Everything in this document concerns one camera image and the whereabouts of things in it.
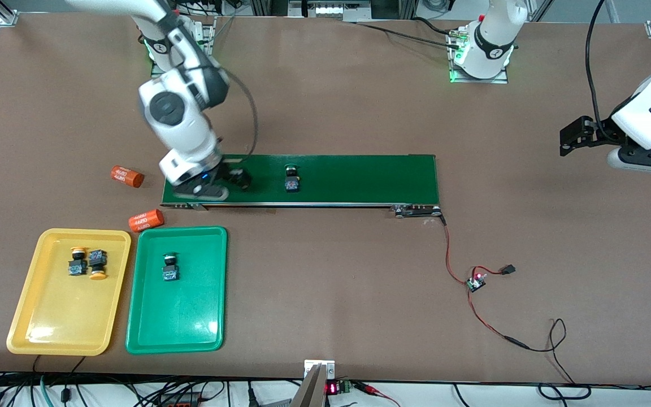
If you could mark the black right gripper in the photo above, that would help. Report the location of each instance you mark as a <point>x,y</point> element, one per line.
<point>231,172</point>

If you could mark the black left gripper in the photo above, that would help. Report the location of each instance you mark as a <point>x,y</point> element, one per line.
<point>598,131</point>

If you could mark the green push button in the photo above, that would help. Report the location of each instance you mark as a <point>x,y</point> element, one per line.
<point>292,183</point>
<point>170,273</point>

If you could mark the orange 4680 cylinder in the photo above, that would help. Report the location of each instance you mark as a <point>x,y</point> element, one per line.
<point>126,175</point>
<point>146,220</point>

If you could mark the yellow push button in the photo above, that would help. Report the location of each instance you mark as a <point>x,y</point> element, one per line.
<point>78,267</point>
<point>97,258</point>

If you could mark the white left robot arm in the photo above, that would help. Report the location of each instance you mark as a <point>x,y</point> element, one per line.
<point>647,113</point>

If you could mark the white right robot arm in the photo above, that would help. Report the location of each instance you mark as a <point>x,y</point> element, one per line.
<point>181,113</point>

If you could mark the green conveyor belt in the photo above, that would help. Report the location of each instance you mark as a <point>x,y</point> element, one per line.
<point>359,178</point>

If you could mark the green plastic tray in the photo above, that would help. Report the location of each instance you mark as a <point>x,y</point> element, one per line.
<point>190,305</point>

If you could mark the small motor controller board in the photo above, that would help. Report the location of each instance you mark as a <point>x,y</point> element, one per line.
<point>477,282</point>

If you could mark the red digit display module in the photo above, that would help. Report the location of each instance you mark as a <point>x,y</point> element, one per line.
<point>332,388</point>

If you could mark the yellow plastic tray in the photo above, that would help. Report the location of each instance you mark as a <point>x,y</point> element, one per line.
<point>48,316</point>

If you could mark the red alligator clip lead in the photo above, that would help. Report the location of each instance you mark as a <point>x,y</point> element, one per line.
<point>368,388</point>

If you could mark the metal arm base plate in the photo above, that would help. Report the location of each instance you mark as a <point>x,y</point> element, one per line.
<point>478,80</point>
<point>210,39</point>

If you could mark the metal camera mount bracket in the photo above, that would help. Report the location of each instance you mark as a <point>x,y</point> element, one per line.
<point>328,366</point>

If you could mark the grey camera pole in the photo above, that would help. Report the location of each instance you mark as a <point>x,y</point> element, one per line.
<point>309,393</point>

